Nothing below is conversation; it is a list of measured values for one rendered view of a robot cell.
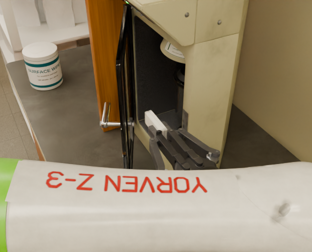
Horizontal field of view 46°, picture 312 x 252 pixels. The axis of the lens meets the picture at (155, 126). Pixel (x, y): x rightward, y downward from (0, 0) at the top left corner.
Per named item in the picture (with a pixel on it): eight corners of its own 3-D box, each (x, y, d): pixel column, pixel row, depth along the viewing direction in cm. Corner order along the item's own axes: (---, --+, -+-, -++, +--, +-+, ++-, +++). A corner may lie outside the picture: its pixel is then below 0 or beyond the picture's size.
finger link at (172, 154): (191, 182, 64) (184, 185, 64) (160, 144, 72) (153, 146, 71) (193, 166, 62) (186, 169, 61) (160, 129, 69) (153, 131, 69)
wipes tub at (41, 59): (58, 70, 155) (51, 38, 146) (67, 85, 146) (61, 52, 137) (27, 78, 150) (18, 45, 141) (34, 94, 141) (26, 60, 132)
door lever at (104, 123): (124, 107, 93) (124, 99, 92) (122, 131, 86) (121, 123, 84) (103, 107, 93) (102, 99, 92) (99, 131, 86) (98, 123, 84)
